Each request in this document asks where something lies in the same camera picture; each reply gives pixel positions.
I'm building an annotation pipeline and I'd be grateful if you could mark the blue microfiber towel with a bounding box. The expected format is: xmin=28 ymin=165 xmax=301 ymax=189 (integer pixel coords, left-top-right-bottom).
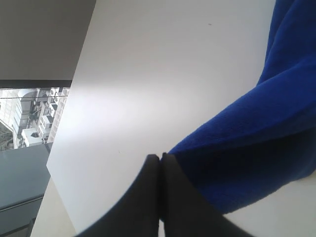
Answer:
xmin=170 ymin=0 xmax=316 ymax=214

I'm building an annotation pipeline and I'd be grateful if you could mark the window blind bead chain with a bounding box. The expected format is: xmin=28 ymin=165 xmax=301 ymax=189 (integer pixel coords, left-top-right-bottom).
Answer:
xmin=0 ymin=93 xmax=69 ymax=101

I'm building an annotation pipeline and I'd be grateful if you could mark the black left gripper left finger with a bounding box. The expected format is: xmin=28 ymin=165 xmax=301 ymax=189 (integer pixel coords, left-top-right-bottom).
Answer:
xmin=78 ymin=155 xmax=160 ymax=237

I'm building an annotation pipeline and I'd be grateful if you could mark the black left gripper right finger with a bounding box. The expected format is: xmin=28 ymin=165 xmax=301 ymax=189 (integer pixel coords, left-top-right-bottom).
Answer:
xmin=160 ymin=153 xmax=243 ymax=237

